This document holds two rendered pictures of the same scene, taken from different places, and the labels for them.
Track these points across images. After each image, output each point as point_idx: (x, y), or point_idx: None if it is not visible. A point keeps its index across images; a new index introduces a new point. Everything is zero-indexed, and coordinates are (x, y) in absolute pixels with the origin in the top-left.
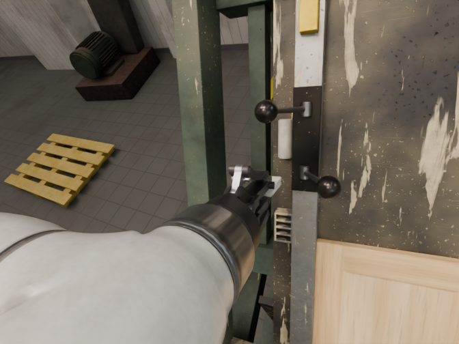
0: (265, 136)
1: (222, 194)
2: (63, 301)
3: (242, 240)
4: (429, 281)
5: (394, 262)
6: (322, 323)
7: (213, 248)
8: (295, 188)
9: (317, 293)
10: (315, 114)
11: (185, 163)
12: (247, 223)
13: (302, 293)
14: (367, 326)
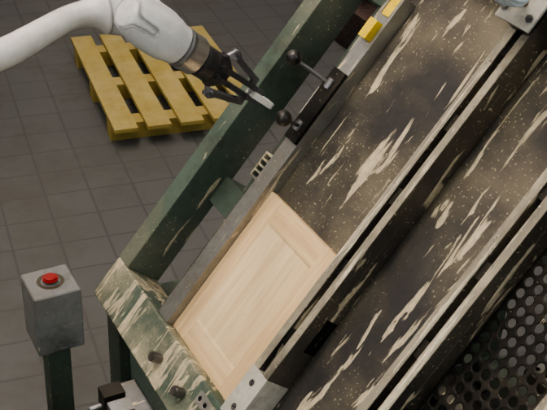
0: None
1: (255, 130)
2: (159, 3)
3: (203, 50)
4: (303, 252)
5: (297, 228)
6: (225, 263)
7: (191, 37)
8: (286, 134)
9: (242, 234)
10: (330, 89)
11: (247, 78)
12: (212, 57)
13: (232, 223)
14: (247, 278)
